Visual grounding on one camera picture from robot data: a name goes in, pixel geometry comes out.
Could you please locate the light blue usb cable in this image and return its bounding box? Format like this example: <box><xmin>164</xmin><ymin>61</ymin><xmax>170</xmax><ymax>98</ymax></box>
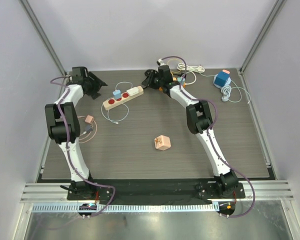
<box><xmin>100</xmin><ymin>81</ymin><xmax>134</xmax><ymax>126</ymax></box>

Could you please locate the pink charger plug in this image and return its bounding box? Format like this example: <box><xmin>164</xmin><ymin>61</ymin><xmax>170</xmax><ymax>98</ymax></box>
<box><xmin>84</xmin><ymin>115</ymin><xmax>95</xmax><ymax>124</ymax></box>

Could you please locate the light blue bundled cord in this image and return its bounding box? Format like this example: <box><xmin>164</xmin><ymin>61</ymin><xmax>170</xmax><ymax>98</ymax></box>
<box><xmin>220</xmin><ymin>84</ymin><xmax>233</xmax><ymax>103</ymax></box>

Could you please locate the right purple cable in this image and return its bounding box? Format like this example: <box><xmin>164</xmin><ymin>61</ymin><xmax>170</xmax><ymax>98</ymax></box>
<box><xmin>161</xmin><ymin>55</ymin><xmax>256</xmax><ymax>219</ymax></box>

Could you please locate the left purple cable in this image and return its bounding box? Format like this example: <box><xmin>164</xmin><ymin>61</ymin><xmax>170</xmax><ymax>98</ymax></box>
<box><xmin>49</xmin><ymin>76</ymin><xmax>116</xmax><ymax>218</ymax></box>

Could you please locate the right aluminium frame post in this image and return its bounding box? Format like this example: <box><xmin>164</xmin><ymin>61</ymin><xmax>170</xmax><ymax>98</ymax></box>
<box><xmin>239</xmin><ymin>0</ymin><xmax>287</xmax><ymax>74</ymax></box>

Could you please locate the white slotted cable duct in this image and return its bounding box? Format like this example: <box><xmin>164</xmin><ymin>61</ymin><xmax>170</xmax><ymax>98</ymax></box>
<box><xmin>32</xmin><ymin>202</ymin><xmax>220</xmax><ymax>214</ymax></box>

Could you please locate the aluminium frame rail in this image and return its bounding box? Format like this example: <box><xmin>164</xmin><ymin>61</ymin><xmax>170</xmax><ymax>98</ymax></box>
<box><xmin>20</xmin><ymin>180</ymin><xmax>294</xmax><ymax>203</ymax></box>

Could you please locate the white charger plug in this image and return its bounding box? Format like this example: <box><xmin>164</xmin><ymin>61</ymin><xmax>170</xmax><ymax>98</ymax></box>
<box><xmin>126</xmin><ymin>87</ymin><xmax>140</xmax><ymax>97</ymax></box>

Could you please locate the beige red power strip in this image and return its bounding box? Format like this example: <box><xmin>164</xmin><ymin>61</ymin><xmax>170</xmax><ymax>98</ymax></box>
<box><xmin>102</xmin><ymin>86</ymin><xmax>144</xmax><ymax>111</ymax></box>

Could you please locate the blue cube socket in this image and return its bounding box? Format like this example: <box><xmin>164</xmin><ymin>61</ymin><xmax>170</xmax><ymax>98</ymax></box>
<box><xmin>213</xmin><ymin>71</ymin><xmax>231</xmax><ymax>89</ymax></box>

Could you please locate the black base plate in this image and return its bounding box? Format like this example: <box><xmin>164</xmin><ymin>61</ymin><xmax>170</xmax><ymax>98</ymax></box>
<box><xmin>61</xmin><ymin>177</ymin><xmax>246</xmax><ymax>215</ymax></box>

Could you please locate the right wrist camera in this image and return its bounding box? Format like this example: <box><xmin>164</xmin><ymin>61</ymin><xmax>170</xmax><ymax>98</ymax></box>
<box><xmin>156</xmin><ymin>58</ymin><xmax>168</xmax><ymax>66</ymax></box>

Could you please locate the black power cord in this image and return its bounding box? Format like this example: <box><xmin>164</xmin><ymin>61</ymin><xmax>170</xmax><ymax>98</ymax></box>
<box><xmin>142</xmin><ymin>68</ymin><xmax>158</xmax><ymax>90</ymax></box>

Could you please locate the light blue charger plug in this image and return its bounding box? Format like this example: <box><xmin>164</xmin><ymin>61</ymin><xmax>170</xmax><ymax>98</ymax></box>
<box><xmin>112</xmin><ymin>89</ymin><xmax>122</xmax><ymax>100</ymax></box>

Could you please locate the purple cable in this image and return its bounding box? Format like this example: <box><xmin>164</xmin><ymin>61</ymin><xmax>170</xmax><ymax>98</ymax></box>
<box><xmin>161</xmin><ymin>55</ymin><xmax>256</xmax><ymax>219</ymax></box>
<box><xmin>49</xmin><ymin>76</ymin><xmax>116</xmax><ymax>218</ymax></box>

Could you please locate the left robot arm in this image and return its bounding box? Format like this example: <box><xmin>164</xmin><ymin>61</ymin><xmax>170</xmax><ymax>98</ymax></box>
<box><xmin>44</xmin><ymin>66</ymin><xmax>107</xmax><ymax>200</ymax></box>

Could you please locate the aluminium frame post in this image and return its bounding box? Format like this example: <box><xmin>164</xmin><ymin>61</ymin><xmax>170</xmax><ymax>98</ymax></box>
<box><xmin>239</xmin><ymin>0</ymin><xmax>287</xmax><ymax>74</ymax></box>
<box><xmin>19</xmin><ymin>0</ymin><xmax>67</xmax><ymax>75</ymax></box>

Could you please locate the pink usb cable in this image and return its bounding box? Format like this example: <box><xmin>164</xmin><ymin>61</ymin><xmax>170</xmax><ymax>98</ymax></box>
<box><xmin>76</xmin><ymin>114</ymin><xmax>98</xmax><ymax>144</ymax></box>

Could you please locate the orange usb cable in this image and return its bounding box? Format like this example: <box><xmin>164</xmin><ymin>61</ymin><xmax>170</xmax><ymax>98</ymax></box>
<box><xmin>168</xmin><ymin>58</ymin><xmax>185</xmax><ymax>75</ymax></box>

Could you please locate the left aluminium frame post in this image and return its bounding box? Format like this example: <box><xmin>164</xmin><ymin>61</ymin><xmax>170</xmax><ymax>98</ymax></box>
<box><xmin>19</xmin><ymin>0</ymin><xmax>67</xmax><ymax>75</ymax></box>

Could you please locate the white power cord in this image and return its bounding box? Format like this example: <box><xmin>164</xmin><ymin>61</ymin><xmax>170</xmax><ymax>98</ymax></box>
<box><xmin>177</xmin><ymin>62</ymin><xmax>206</xmax><ymax>86</ymax></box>

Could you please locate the pink cube socket adapter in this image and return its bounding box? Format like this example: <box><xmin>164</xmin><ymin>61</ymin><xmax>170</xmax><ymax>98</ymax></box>
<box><xmin>154</xmin><ymin>135</ymin><xmax>172</xmax><ymax>151</ymax></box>

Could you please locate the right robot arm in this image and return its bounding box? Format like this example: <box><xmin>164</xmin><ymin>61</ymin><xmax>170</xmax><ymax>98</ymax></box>
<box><xmin>141</xmin><ymin>65</ymin><xmax>239</xmax><ymax>198</ymax></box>

